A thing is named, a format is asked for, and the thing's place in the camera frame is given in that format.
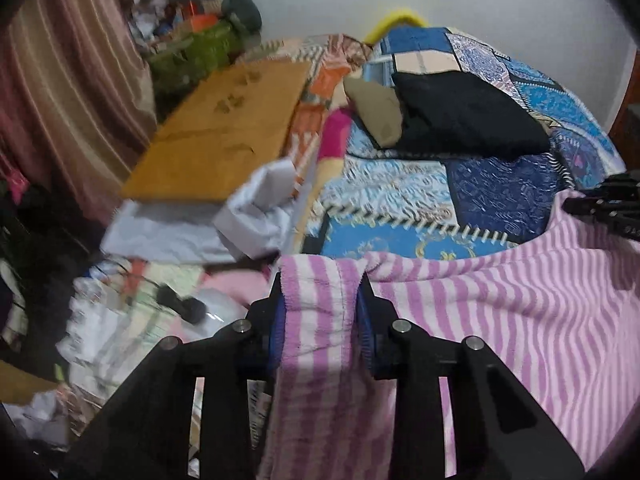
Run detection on black device on floor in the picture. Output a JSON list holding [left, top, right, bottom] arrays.
[[155, 284, 207, 325]]

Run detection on black clothes pile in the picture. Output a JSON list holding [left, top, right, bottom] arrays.
[[1, 184, 102, 382]]

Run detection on yellow curved headboard bar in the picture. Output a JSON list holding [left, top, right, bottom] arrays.
[[361, 8, 428, 46]]

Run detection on wooden lap desk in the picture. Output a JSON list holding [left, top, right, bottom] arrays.
[[120, 60, 310, 203]]

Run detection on black folded garment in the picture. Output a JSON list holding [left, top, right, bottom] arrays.
[[393, 70, 550, 160]]

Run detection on olive folded garment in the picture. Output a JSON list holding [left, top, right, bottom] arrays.
[[343, 77, 402, 148]]

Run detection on brown wooden door frame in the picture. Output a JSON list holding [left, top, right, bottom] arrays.
[[610, 53, 640, 169]]

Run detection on striped maroon curtain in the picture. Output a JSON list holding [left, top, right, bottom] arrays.
[[1, 0, 157, 224]]

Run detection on patchwork bed quilt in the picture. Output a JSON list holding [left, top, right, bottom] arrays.
[[246, 26, 625, 259]]

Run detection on light grey crumpled cloth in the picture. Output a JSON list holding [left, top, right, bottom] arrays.
[[101, 158, 296, 264]]

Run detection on pink striped fleece pants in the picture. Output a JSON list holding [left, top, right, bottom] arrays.
[[258, 193, 639, 479]]

